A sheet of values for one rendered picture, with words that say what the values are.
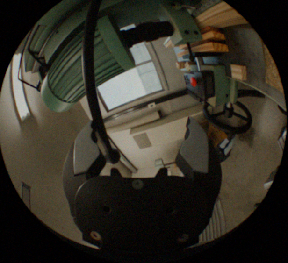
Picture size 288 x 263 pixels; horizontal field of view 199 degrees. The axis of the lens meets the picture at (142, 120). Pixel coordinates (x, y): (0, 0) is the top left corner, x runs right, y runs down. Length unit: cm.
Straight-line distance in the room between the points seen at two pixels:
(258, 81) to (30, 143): 181
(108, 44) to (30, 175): 158
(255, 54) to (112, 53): 30
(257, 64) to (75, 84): 42
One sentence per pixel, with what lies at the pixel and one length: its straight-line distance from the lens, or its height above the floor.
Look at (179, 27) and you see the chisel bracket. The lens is 25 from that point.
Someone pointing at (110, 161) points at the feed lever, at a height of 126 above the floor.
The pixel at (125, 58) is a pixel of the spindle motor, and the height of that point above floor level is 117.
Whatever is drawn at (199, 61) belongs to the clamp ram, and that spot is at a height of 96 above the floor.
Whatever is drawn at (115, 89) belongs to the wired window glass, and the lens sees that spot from 172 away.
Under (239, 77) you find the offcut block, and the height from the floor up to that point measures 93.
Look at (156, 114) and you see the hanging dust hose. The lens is 155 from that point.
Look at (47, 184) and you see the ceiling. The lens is 160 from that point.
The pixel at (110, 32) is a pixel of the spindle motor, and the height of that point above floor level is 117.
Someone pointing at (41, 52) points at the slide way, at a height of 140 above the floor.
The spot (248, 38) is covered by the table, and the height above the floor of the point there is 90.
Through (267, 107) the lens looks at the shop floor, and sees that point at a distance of 122.
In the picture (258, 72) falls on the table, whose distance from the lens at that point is 26.
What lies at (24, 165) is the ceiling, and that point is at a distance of 157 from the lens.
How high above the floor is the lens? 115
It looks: 11 degrees up
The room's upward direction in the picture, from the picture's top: 108 degrees counter-clockwise
